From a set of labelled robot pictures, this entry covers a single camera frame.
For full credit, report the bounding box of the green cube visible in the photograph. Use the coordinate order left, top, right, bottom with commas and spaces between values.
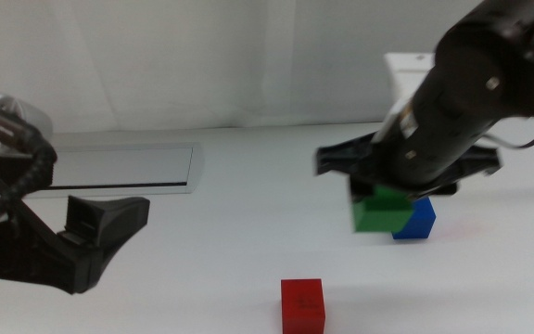
350, 184, 415, 235

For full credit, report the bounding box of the blue cube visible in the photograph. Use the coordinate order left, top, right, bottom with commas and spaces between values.
391, 196, 437, 241

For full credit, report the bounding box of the red cube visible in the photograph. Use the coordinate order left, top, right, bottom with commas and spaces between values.
280, 277, 327, 334

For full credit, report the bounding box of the white curtain backdrop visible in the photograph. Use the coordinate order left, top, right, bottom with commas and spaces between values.
0, 0, 534, 136

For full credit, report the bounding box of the silver table cable hatch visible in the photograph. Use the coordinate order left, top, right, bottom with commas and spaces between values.
24, 142, 206, 199

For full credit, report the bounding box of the thin black cable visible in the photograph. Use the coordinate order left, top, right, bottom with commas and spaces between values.
479, 115, 534, 151

